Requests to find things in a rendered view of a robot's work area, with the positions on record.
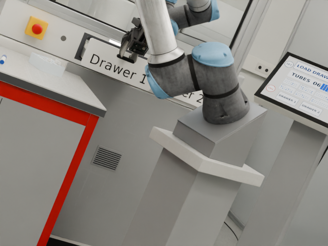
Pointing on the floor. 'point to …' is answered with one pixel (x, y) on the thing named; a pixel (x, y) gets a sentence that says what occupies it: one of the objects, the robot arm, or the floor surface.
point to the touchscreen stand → (284, 186)
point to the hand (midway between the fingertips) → (125, 56)
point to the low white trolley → (39, 145)
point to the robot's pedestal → (185, 196)
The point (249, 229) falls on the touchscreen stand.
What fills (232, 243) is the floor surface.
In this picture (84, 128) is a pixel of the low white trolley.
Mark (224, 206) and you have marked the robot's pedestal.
